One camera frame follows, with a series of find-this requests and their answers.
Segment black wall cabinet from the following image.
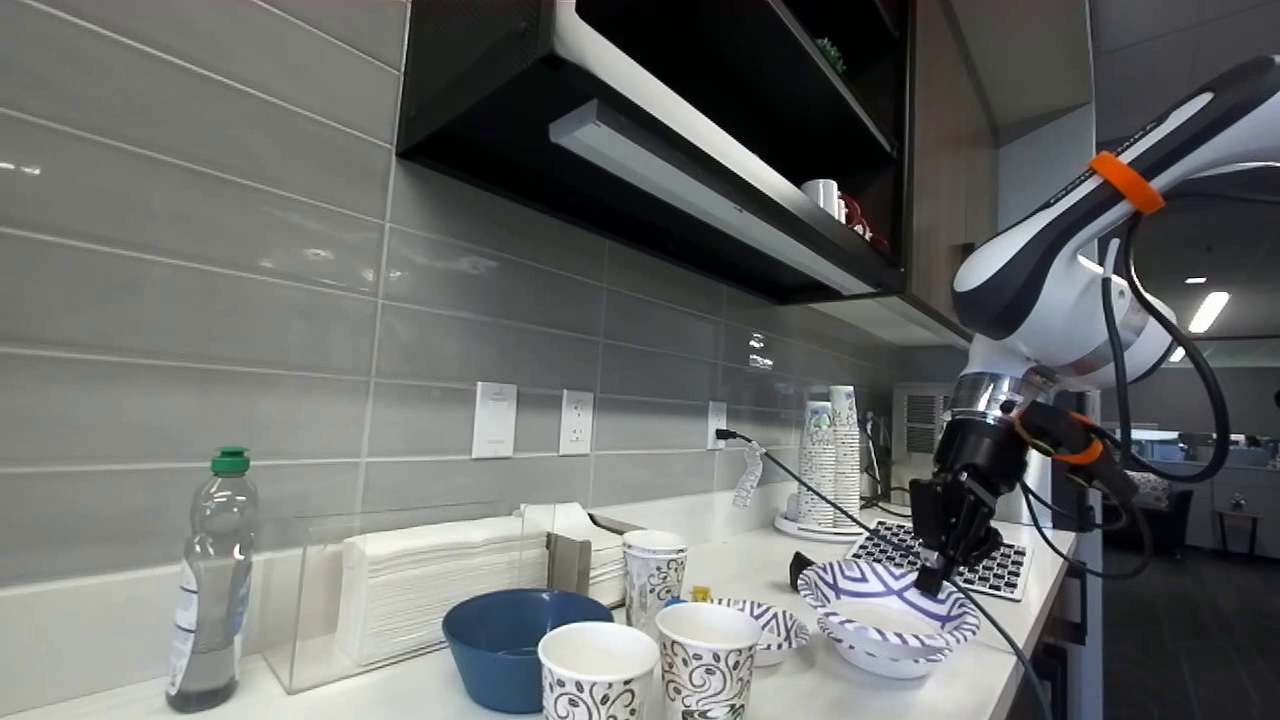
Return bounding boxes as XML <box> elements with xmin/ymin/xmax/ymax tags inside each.
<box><xmin>394</xmin><ymin>0</ymin><xmax>925</xmax><ymax>309</ymax></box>

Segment white light switch plate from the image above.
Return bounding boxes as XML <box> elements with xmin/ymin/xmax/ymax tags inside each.
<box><xmin>467</xmin><ymin>381</ymin><xmax>518</xmax><ymax>459</ymax></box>

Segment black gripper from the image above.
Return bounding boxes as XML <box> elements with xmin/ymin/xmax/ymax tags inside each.
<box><xmin>909</xmin><ymin>421</ymin><xmax>1030</xmax><ymax>601</ymax></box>

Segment white mug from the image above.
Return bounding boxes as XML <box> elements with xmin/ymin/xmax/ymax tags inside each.
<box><xmin>800</xmin><ymin>176</ymin><xmax>852</xmax><ymax>225</ymax></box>

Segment red item in cabinet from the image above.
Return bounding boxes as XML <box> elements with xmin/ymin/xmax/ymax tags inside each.
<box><xmin>844</xmin><ymin>198</ymin><xmax>884</xmax><ymax>253</ymax></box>

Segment dark countertop appliance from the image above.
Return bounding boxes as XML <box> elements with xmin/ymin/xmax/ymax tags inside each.
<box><xmin>856</xmin><ymin>406</ymin><xmax>901</xmax><ymax>513</ymax></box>

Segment tall paper cup stack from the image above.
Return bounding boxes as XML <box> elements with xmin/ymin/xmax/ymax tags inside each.
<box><xmin>826</xmin><ymin>381</ymin><xmax>864</xmax><ymax>525</ymax></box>
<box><xmin>796</xmin><ymin>393</ymin><xmax>841</xmax><ymax>531</ymax></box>

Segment white wall outlet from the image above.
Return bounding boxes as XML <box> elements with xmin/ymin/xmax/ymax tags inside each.
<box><xmin>556</xmin><ymin>389</ymin><xmax>597</xmax><ymax>458</ymax></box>

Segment clear bottle with green cap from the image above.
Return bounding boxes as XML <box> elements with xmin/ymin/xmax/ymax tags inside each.
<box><xmin>165</xmin><ymin>443</ymin><xmax>265</xmax><ymax>717</ymax></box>

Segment under-cabinet light strip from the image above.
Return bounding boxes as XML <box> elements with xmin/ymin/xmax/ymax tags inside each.
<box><xmin>543</xmin><ymin>96</ymin><xmax>884</xmax><ymax>301</ymax></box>

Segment grey napkin holder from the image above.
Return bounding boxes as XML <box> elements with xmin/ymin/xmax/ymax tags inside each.
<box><xmin>543</xmin><ymin>525</ymin><xmax>633</xmax><ymax>612</ymax></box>

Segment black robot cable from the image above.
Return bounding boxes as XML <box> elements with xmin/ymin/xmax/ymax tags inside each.
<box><xmin>1015</xmin><ymin>212</ymin><xmax>1234</xmax><ymax>584</ymax></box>

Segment ceiling light panel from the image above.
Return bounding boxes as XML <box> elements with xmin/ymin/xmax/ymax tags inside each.
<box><xmin>1185</xmin><ymin>287</ymin><xmax>1234</xmax><ymax>336</ymax></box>

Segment orange cable clamp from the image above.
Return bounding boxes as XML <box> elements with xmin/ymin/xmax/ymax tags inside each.
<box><xmin>1087</xmin><ymin>147</ymin><xmax>1166</xmax><ymax>221</ymax></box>
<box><xmin>1055</xmin><ymin>432</ymin><xmax>1111</xmax><ymax>471</ymax></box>

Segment black patterned paper cup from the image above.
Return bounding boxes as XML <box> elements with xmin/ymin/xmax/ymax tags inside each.
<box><xmin>532</xmin><ymin>619</ymin><xmax>665</xmax><ymax>720</ymax></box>
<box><xmin>621</xmin><ymin>527</ymin><xmax>693</xmax><ymax>632</ymax></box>
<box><xmin>653</xmin><ymin>601</ymin><xmax>764</xmax><ymax>720</ymax></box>

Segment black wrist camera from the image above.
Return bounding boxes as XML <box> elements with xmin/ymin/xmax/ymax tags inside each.
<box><xmin>1015</xmin><ymin>402</ymin><xmax>1111</xmax><ymax>471</ymax></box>

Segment solid blue bowl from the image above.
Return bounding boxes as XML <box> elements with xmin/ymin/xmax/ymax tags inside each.
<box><xmin>440</xmin><ymin>584</ymin><xmax>615</xmax><ymax>717</ymax></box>

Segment clear acrylic napkin holder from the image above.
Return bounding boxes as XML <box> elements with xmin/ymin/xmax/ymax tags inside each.
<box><xmin>260</xmin><ymin>527</ymin><xmax>550</xmax><ymax>696</ymax></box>

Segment dark armchair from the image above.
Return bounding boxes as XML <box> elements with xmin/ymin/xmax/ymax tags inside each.
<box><xmin>1132</xmin><ymin>475</ymin><xmax>1196</xmax><ymax>562</ymax></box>

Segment white napkins in clear holder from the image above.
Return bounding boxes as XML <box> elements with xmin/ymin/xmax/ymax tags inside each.
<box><xmin>336</xmin><ymin>522</ymin><xmax>550</xmax><ymax>674</ymax></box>

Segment white napkins in grey holder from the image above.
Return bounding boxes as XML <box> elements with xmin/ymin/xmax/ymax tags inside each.
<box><xmin>516</xmin><ymin>499</ymin><xmax>627</xmax><ymax>604</ymax></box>

